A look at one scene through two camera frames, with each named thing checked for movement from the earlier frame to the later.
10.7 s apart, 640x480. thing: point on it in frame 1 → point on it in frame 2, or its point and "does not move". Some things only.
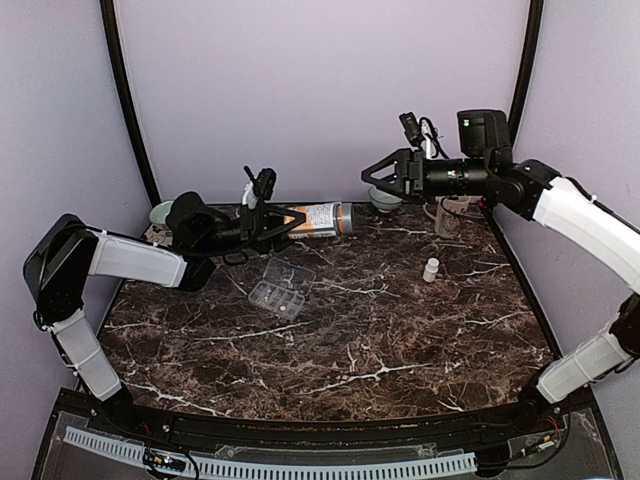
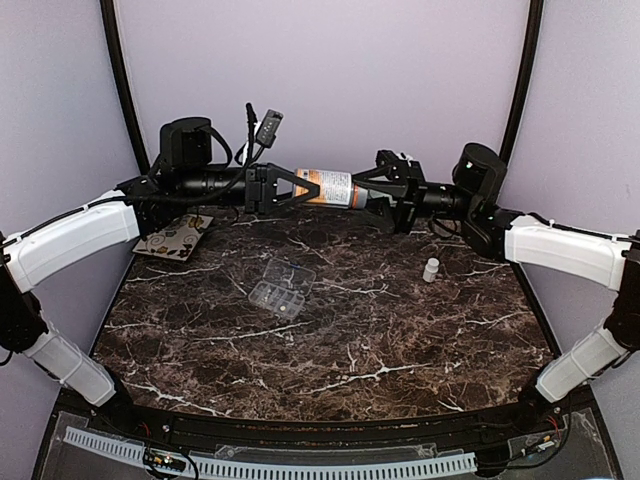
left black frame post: [109, 10] does not move
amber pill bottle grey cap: [321, 220] → [360, 196]
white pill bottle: [431, 269] does not move
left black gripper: [257, 223] → [263, 196]
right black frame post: [520, 97] does not move
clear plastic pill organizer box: [283, 289] does not move
